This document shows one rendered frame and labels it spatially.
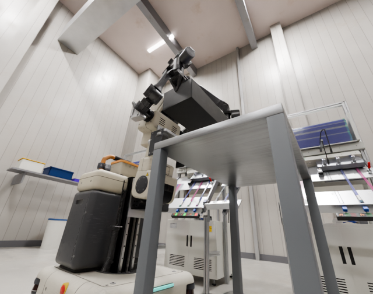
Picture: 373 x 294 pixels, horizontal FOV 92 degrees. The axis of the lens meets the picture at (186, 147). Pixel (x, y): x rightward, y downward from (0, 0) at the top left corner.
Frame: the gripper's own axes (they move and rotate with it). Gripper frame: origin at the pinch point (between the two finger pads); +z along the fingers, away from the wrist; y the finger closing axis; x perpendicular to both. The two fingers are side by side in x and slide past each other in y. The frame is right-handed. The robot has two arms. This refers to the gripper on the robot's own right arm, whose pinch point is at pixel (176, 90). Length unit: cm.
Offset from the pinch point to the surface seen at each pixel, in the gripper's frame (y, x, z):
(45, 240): 114, 442, 84
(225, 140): 0.0, -23.2, 33.8
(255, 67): 416, 39, -446
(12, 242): 75, 498, 91
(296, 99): 396, -45, -256
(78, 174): 159, 501, -81
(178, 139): -6.5, -8.7, 32.3
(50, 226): 114, 438, 57
